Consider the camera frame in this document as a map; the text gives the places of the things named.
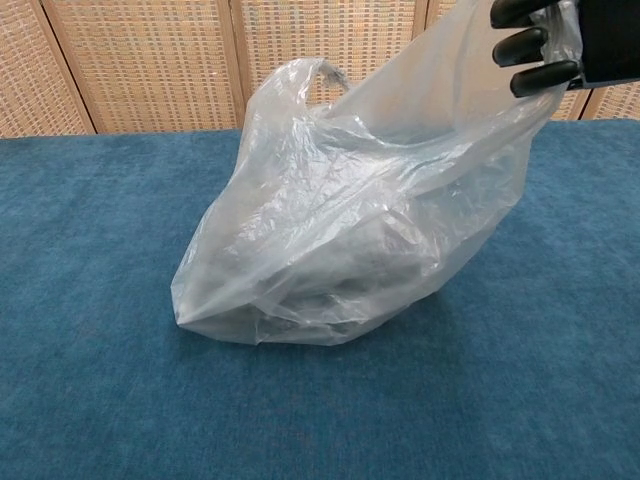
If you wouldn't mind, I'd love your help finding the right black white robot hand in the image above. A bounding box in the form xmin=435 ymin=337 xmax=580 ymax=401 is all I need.
xmin=489 ymin=0 xmax=640 ymax=99

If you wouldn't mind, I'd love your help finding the clear plastic bag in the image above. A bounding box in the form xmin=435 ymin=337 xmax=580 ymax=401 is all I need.
xmin=171 ymin=0 xmax=584 ymax=349

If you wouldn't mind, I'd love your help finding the woven bamboo folding screen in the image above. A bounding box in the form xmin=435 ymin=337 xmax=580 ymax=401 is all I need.
xmin=0 ymin=0 xmax=640 ymax=139

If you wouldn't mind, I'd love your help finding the blue felt table mat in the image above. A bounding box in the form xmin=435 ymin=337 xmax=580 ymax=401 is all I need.
xmin=0 ymin=117 xmax=640 ymax=480

